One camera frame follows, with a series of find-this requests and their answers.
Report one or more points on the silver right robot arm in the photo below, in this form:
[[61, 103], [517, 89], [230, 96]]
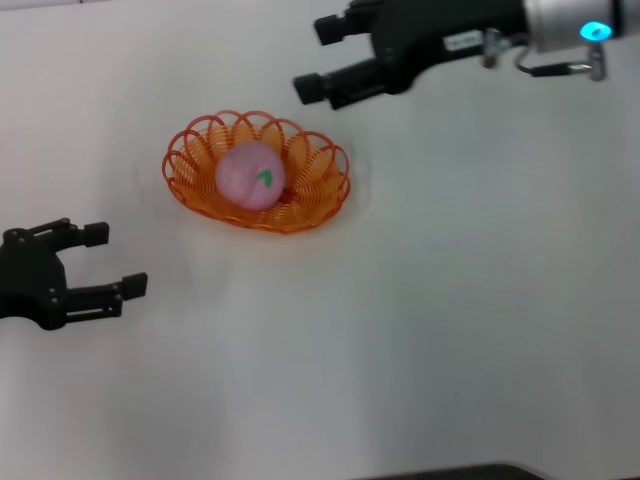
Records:
[[555, 22]]

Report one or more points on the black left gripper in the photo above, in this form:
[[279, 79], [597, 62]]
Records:
[[30, 280]]

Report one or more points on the pink peach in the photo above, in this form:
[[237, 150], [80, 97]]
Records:
[[245, 175]]

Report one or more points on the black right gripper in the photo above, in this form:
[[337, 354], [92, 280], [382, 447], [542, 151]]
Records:
[[420, 35]]

